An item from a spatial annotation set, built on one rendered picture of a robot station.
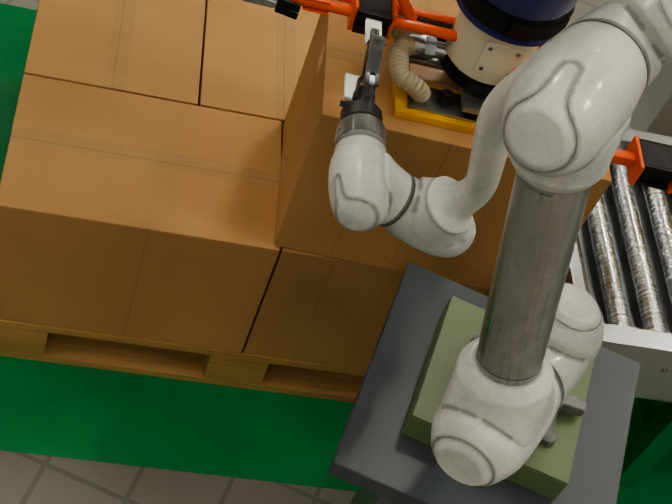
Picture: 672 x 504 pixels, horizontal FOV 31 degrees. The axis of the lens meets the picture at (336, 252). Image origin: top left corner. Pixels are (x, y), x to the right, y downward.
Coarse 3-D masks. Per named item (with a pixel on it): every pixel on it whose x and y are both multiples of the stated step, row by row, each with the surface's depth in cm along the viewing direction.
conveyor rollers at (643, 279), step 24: (624, 168) 304; (624, 192) 299; (648, 192) 303; (600, 216) 290; (624, 216) 294; (576, 240) 283; (600, 240) 286; (624, 240) 292; (600, 264) 282; (648, 264) 284; (648, 288) 279; (624, 312) 272; (648, 312) 275
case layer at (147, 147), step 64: (64, 0) 287; (128, 0) 293; (192, 0) 300; (448, 0) 329; (64, 64) 274; (128, 64) 279; (192, 64) 285; (256, 64) 292; (64, 128) 261; (128, 128) 267; (192, 128) 272; (256, 128) 278; (0, 192) 246; (64, 192) 250; (128, 192) 255; (192, 192) 260; (256, 192) 265; (0, 256) 256; (64, 256) 257; (128, 256) 257; (192, 256) 257; (256, 256) 258; (320, 256) 259; (64, 320) 274; (128, 320) 275; (192, 320) 275; (256, 320) 276; (320, 320) 276; (384, 320) 277
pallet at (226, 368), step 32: (0, 320) 274; (0, 352) 283; (32, 352) 284; (64, 352) 287; (96, 352) 290; (128, 352) 292; (160, 352) 295; (192, 352) 285; (224, 352) 285; (224, 384) 296; (256, 384) 296; (288, 384) 299; (320, 384) 302; (352, 384) 304
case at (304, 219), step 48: (336, 48) 240; (384, 48) 245; (336, 96) 231; (384, 96) 235; (288, 144) 266; (432, 144) 232; (288, 192) 250; (288, 240) 255; (336, 240) 255; (384, 240) 254; (480, 240) 253
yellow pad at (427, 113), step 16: (400, 96) 234; (432, 96) 236; (448, 96) 233; (400, 112) 231; (416, 112) 232; (432, 112) 233; (448, 112) 234; (464, 112) 235; (448, 128) 234; (464, 128) 234
